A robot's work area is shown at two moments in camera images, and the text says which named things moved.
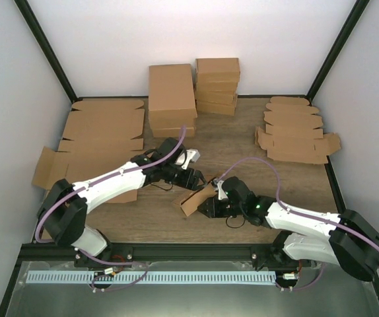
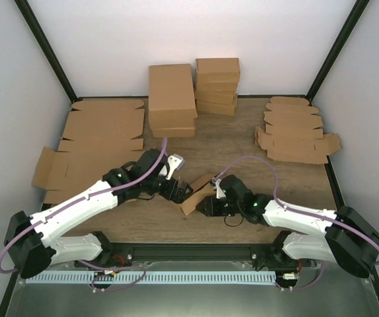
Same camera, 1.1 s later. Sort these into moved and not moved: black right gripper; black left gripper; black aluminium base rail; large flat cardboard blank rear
Moved: black left gripper
Not moved: black aluminium base rail; black right gripper; large flat cardboard blank rear
